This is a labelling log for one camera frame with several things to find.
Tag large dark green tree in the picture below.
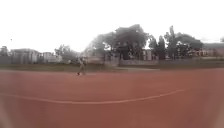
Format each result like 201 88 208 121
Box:
83 23 150 62

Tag person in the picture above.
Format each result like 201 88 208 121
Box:
76 56 88 77

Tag small green tree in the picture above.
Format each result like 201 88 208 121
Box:
54 43 80 64

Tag group of slim dark trees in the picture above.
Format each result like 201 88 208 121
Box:
147 25 204 61

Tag pale low building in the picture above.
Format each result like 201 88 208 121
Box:
9 47 64 65

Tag grey boundary wall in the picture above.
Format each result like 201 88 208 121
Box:
103 58 201 67

